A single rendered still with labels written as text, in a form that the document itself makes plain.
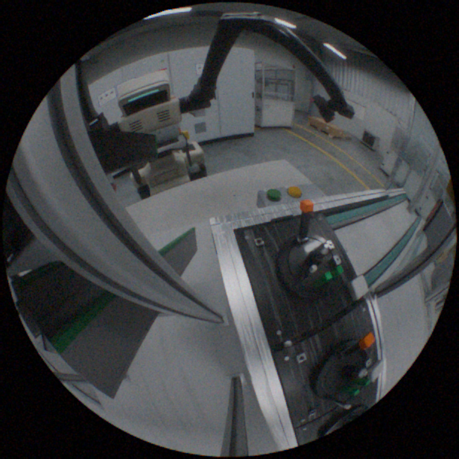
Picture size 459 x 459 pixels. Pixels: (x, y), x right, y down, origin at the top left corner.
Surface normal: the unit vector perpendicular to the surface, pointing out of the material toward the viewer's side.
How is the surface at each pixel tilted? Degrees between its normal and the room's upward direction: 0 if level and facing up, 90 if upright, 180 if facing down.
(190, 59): 90
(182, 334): 0
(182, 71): 90
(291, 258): 0
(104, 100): 90
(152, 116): 98
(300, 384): 0
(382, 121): 90
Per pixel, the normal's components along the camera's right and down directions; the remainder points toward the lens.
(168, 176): 0.40, 0.81
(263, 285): -0.04, -0.58
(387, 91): -0.92, 0.33
